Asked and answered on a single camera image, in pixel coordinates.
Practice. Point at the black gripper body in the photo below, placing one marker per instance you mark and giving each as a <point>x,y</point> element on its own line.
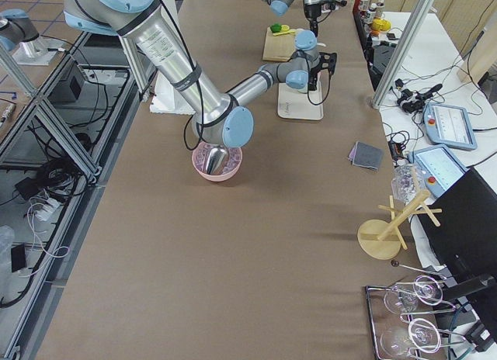
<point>314,74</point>
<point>311,10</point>

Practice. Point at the large pink ice bowl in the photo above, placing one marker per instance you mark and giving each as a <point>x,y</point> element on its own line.
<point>231,168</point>

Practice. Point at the cream serving tray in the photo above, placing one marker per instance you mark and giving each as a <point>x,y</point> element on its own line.
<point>295,104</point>

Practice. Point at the yellow plastic knife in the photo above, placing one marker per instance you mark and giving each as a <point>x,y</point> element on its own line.
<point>281,33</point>

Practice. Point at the green lime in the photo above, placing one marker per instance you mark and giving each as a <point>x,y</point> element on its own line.
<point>275,28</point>

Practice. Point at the wooden cutting board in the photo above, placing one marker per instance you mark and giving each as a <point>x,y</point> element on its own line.
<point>279,48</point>

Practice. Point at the grey folded cloth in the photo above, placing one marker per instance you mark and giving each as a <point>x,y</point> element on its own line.
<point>366,156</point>

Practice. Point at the black usb hub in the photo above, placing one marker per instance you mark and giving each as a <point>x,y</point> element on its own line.
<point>396,150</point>

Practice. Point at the metal ice scoop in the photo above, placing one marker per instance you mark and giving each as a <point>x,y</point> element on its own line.
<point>215,160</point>

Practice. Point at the crumpled plastic bag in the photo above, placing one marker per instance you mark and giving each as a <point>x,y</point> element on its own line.
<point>407,182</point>

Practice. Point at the upper teach pendant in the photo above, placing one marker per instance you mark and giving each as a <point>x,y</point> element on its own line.
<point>449,125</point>

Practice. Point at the teach pendant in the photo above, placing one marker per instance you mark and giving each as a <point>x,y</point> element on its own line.
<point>440,168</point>
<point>449,125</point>

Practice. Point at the lower teach pendant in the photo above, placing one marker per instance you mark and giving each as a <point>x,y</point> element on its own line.
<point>440,168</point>

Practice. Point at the wooden mug tree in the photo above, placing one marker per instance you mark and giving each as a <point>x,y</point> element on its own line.
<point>383,240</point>

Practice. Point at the black monitor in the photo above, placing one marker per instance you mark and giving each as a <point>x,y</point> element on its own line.
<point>465,240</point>

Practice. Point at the upper wine glass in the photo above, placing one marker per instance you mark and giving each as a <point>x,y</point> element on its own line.
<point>405,297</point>

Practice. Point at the wine glass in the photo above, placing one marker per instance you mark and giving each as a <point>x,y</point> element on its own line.
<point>405,297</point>
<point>403,342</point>

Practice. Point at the lower wine glass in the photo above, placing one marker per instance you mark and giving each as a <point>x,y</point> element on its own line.
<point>403,342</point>

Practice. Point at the aluminium frame post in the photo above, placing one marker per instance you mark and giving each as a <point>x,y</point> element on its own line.
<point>410,31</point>

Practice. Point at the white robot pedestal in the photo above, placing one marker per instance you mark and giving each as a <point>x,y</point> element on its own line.
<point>166,98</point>

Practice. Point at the wire glass rack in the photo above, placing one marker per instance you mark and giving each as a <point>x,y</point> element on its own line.
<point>402,319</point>

